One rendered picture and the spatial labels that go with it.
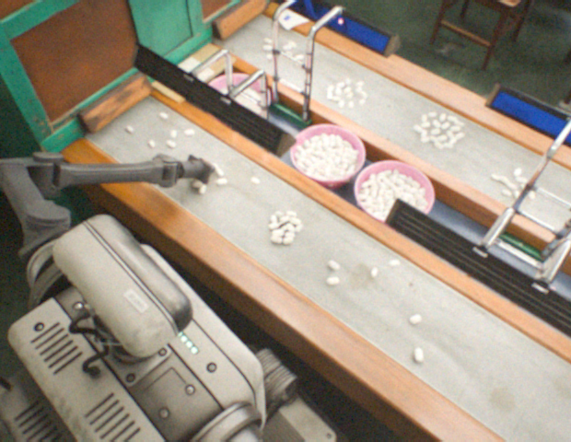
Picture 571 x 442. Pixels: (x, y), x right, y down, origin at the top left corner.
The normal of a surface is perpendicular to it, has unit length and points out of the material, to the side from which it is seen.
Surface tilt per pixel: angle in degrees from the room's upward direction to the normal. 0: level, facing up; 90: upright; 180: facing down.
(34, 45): 90
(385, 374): 0
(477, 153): 0
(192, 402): 0
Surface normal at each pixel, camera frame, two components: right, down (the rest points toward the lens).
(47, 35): 0.78, 0.53
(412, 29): 0.01, -0.56
